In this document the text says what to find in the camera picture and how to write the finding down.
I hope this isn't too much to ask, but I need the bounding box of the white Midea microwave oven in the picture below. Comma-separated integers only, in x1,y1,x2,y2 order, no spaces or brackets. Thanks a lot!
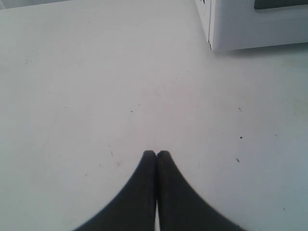
195,0,308,51

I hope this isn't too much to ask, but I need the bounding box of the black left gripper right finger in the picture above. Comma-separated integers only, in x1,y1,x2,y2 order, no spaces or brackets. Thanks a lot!
157,151,243,231

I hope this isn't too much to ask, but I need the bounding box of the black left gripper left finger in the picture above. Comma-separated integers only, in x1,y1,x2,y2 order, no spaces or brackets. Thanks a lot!
78,150,157,231

